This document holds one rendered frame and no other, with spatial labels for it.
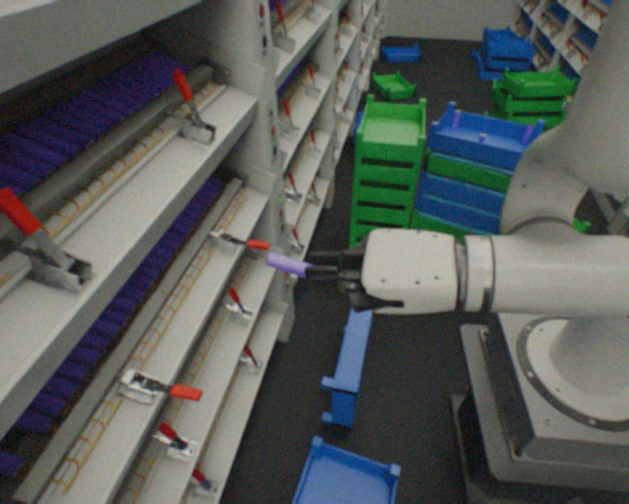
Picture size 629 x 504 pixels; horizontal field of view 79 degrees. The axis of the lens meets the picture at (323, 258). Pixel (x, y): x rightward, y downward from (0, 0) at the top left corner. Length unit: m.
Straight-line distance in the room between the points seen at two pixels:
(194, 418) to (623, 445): 0.67
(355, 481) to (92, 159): 0.84
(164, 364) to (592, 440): 0.63
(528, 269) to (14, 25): 0.44
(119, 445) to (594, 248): 0.54
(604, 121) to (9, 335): 0.45
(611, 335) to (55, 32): 0.71
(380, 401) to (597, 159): 0.87
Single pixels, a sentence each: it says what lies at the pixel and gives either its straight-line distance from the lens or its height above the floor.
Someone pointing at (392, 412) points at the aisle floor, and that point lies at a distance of 1.09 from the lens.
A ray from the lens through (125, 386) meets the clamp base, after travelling 0.53.
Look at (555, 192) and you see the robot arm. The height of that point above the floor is 0.75.
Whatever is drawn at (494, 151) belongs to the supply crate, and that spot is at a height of 0.44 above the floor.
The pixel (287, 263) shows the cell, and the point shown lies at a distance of 0.46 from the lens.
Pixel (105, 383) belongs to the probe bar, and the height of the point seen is 0.58.
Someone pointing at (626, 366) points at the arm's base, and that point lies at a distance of 0.72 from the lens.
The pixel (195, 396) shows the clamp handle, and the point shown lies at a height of 0.56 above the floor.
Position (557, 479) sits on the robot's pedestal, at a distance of 0.83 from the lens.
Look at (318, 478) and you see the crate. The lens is 1.02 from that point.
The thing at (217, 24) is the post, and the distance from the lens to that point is 0.70.
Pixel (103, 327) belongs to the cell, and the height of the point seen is 0.59.
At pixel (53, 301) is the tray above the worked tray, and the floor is 0.74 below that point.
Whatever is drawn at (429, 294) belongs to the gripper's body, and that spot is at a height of 0.69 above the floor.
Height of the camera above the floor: 0.98
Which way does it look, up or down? 44 degrees down
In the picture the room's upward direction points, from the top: straight up
